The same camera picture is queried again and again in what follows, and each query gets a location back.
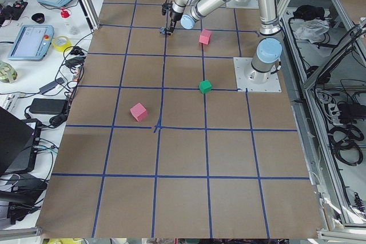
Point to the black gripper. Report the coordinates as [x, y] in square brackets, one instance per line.
[174, 16]

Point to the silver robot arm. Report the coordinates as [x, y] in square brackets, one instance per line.
[190, 12]

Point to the pink foam cube centre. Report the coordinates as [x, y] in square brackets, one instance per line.
[205, 36]

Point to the pink foam cube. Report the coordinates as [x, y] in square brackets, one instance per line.
[205, 36]
[139, 112]

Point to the green foam cube centre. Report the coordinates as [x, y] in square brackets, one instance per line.
[205, 86]

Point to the pink foam cube far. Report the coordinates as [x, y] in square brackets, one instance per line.
[139, 112]

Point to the red small object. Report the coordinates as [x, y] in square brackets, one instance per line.
[65, 14]

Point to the yellow tape roll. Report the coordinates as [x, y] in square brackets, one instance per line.
[61, 43]

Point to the black bowl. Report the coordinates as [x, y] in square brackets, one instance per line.
[38, 18]

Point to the teach pendant near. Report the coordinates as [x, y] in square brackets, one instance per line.
[32, 43]

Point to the black power adapter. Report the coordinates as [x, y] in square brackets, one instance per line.
[47, 106]

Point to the black computer box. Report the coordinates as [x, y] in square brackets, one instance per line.
[19, 141]

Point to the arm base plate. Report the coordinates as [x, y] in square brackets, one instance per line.
[250, 80]
[242, 4]

